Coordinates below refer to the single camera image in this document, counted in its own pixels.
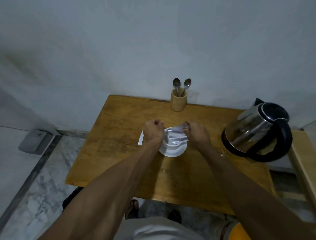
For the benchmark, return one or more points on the person's left hand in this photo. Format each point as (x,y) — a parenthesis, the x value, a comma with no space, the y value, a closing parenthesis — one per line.
(153,130)

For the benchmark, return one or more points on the person's right hand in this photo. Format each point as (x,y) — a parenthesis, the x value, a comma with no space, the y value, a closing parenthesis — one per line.
(197,133)

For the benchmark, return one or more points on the person's left fingers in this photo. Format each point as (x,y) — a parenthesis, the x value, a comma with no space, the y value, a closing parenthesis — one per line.
(158,122)

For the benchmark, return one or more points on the person's right fingers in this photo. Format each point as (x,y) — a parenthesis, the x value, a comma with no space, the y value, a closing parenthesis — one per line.
(187,126)

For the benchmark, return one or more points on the silver foil sachet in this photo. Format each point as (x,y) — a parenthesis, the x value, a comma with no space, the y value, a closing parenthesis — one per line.
(174,134)

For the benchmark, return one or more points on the person's right forearm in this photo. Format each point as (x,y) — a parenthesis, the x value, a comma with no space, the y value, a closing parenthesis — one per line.
(251,195)

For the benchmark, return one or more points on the person's left forearm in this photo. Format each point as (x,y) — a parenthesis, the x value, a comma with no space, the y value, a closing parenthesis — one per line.
(108,192)

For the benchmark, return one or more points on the torn silver sachet strip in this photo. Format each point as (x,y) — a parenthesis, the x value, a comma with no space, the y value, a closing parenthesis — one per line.
(140,139)

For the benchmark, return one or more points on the white cup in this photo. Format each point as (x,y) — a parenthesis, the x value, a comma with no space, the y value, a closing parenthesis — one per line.
(172,145)

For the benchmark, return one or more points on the wooden utensil holder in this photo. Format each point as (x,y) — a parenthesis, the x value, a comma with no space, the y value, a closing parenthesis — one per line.
(178,100)

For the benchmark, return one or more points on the white saucer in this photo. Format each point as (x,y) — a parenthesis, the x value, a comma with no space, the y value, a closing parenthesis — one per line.
(172,151)

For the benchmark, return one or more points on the steel spoon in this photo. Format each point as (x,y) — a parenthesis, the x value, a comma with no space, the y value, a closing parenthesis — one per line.
(186,86)
(176,85)

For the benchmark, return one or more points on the wooden table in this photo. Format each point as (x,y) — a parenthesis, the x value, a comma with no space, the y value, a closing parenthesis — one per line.
(170,178)

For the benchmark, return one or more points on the steel electric kettle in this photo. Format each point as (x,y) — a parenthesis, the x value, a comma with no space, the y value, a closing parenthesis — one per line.
(259,129)

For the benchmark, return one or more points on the person's sandal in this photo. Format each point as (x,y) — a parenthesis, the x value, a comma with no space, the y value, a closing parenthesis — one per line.
(132,209)

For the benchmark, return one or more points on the person's white shirt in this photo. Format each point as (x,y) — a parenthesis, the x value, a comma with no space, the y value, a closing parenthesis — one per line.
(158,230)

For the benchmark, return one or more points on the grey stone block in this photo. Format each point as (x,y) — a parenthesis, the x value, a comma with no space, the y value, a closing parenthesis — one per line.
(34,142)

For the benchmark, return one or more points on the wooden furniture frame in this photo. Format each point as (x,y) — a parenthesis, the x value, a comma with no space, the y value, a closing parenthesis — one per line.
(303,163)

